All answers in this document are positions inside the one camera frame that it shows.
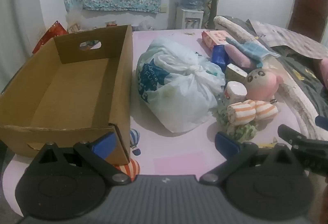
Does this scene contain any pink printed bed sheet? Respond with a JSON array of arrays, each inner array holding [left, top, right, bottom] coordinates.
[[0, 28, 319, 214]]

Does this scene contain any rolled grey blanket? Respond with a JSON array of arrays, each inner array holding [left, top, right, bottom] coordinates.
[[214, 16, 328, 140]]

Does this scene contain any pink wet wipes pack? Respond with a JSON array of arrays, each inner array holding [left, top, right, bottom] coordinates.
[[201, 30, 234, 50]]

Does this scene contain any toilet paper roll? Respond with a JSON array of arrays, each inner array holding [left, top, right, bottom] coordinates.
[[224, 81, 248, 106]]

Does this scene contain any green tissue pack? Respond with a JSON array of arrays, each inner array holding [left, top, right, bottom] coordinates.
[[225, 63, 248, 83]]

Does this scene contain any pink round plush toy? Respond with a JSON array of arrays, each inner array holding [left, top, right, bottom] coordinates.
[[243, 68, 285, 102]]

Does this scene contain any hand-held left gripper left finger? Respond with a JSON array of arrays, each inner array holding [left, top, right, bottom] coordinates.
[[33, 132, 132, 185]]

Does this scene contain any patterned grey board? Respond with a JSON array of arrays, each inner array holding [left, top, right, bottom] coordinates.
[[203, 0, 221, 29]]

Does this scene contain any red bag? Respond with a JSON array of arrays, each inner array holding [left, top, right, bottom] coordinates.
[[32, 21, 68, 54]]

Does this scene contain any white water dispenser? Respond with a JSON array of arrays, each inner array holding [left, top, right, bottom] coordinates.
[[175, 6, 204, 30]]

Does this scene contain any white tied plastic bag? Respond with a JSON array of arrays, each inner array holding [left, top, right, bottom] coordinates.
[[136, 37, 226, 133]]

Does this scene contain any pink fuzzy cloth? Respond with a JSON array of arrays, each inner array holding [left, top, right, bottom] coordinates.
[[225, 45, 260, 70]]

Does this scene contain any green floral cloth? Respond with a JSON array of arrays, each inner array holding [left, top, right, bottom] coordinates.
[[218, 106, 259, 142]]

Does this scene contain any light blue face mask pack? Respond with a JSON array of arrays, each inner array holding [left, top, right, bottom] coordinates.
[[225, 37, 281, 62]]

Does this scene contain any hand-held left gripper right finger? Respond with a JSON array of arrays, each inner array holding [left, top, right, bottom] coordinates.
[[199, 132, 303, 185]]

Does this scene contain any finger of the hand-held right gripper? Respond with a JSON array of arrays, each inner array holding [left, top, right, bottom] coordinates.
[[315, 115, 328, 127], [278, 124, 328, 176]]

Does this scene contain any dark blue tissue pack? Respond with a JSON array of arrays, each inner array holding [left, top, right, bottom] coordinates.
[[211, 45, 232, 66]]

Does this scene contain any brown cardboard box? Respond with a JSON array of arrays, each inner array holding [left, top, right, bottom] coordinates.
[[0, 25, 133, 165]]

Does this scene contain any orange striped towel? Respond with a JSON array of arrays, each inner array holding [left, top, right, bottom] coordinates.
[[228, 101, 257, 126], [252, 100, 279, 121]]

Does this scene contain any pink pillow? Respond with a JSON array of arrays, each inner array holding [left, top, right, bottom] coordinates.
[[314, 57, 328, 86]]

